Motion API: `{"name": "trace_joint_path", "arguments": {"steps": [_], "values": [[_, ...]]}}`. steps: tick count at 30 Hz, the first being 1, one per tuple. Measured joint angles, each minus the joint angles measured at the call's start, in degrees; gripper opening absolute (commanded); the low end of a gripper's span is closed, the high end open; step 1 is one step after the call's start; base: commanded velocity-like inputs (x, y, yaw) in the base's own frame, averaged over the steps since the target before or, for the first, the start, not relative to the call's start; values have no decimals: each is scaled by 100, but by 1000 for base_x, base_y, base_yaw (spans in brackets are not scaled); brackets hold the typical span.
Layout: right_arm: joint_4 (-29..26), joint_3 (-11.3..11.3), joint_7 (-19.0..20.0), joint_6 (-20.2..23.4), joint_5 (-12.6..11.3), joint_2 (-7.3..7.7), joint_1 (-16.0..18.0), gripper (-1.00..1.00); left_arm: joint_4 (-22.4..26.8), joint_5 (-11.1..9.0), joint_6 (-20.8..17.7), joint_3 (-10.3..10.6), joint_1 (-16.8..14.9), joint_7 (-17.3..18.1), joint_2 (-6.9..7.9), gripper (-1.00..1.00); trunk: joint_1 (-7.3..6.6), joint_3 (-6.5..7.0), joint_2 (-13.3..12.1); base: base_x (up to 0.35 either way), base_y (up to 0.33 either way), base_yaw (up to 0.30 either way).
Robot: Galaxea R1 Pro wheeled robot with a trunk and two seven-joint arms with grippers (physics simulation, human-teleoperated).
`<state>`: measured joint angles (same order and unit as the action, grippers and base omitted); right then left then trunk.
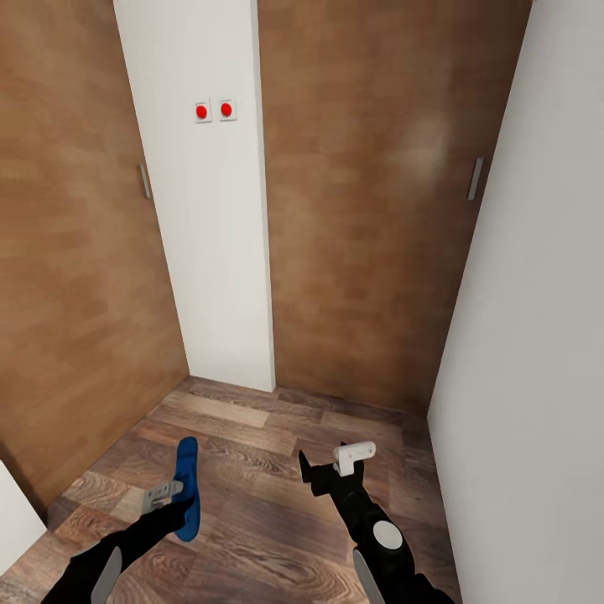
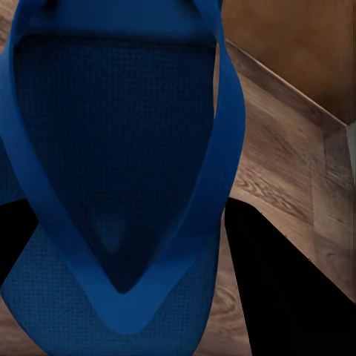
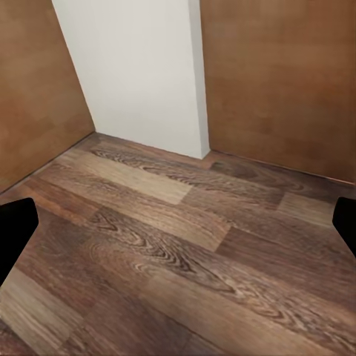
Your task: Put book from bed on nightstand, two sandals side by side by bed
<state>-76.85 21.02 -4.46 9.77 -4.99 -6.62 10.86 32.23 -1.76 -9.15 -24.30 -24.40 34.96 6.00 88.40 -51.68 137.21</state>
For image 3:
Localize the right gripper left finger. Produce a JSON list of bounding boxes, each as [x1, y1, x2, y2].
[[0, 197, 39, 287]]

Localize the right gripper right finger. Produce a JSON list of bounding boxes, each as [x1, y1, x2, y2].
[[332, 197, 356, 257]]

